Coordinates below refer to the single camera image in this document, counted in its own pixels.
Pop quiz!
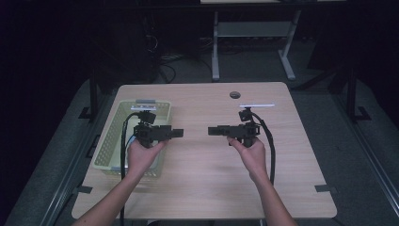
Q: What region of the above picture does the metal floor rail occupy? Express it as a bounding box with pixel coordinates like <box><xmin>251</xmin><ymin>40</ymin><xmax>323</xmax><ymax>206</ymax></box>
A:
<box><xmin>40</xmin><ymin>93</ymin><xmax>111</xmax><ymax>226</ymax></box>
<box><xmin>332</xmin><ymin>93</ymin><xmax>399</xmax><ymax>218</ymax></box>

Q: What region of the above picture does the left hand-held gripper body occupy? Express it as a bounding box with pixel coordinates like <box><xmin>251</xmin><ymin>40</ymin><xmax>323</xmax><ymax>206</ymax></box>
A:
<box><xmin>130</xmin><ymin>105</ymin><xmax>173</xmax><ymax>149</ymax></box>

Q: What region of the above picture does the person's left hand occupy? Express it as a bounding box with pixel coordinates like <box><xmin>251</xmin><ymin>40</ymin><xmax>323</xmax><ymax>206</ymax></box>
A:
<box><xmin>126</xmin><ymin>139</ymin><xmax>168</xmax><ymax>179</ymax></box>

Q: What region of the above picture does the pale yellow plastic basket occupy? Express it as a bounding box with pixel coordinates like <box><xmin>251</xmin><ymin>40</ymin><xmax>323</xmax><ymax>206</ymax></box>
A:
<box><xmin>92</xmin><ymin>99</ymin><xmax>173</xmax><ymax>177</ymax></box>

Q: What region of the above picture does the tangle of floor cables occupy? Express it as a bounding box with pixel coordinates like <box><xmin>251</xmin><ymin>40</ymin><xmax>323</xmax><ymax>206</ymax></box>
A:
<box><xmin>143</xmin><ymin>32</ymin><xmax>215</xmax><ymax>85</ymax></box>

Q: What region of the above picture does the person's right hand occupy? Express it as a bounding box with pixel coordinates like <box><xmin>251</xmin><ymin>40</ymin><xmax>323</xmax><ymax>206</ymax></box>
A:
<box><xmin>227</xmin><ymin>136</ymin><xmax>268</xmax><ymax>182</ymax></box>

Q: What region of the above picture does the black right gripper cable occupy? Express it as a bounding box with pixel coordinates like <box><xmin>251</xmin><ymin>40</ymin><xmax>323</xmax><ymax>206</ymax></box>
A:
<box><xmin>250</xmin><ymin>112</ymin><xmax>277</xmax><ymax>186</ymax></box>

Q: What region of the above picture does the black metal stand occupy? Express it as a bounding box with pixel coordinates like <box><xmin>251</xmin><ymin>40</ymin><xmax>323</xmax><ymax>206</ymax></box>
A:
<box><xmin>343</xmin><ymin>60</ymin><xmax>373</xmax><ymax>124</ymax></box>
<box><xmin>78</xmin><ymin>67</ymin><xmax>102</xmax><ymax>122</ymax></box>

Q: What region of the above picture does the white metal stand frame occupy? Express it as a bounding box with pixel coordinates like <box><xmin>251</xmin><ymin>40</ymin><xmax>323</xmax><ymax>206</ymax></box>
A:
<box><xmin>211</xmin><ymin>8</ymin><xmax>302</xmax><ymax>82</ymax></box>

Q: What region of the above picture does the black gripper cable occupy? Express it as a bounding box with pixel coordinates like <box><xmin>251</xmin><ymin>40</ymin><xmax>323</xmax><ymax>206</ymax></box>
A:
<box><xmin>120</xmin><ymin>111</ymin><xmax>141</xmax><ymax>226</ymax></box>
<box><xmin>250</xmin><ymin>112</ymin><xmax>277</xmax><ymax>186</ymax></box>

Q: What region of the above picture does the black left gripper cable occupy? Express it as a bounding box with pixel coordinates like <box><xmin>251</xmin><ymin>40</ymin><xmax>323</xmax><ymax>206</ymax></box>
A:
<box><xmin>120</xmin><ymin>111</ymin><xmax>141</xmax><ymax>226</ymax></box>

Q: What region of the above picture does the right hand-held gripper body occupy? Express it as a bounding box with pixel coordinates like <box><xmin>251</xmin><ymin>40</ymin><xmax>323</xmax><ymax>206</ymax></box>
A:
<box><xmin>228</xmin><ymin>104</ymin><xmax>276</xmax><ymax>148</ymax></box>

